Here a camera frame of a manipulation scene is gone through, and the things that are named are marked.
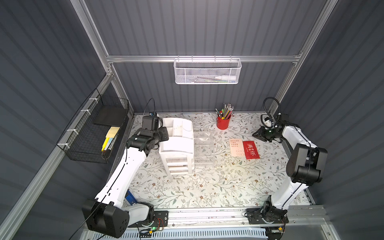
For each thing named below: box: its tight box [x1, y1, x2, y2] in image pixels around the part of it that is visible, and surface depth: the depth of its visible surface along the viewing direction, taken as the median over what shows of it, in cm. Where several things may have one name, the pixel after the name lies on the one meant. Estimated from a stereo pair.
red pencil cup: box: [216, 113, 235, 130], surface depth 113 cm
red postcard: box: [242, 140, 261, 160], surface depth 101 cm
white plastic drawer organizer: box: [159, 117, 194, 177], surface depth 80 cm
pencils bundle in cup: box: [215, 103, 235, 120], surface depth 104 cm
